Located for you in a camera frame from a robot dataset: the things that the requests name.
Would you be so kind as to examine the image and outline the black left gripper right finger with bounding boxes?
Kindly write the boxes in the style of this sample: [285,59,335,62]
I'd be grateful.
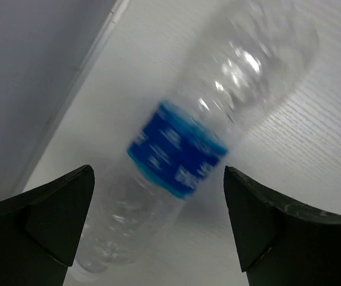
[224,167,341,285]

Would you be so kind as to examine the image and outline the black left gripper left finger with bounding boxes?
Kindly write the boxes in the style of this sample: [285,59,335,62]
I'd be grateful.
[0,165,95,285]

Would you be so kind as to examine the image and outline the water bottle with blue label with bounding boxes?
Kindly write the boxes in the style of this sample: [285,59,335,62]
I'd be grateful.
[69,1,318,283]

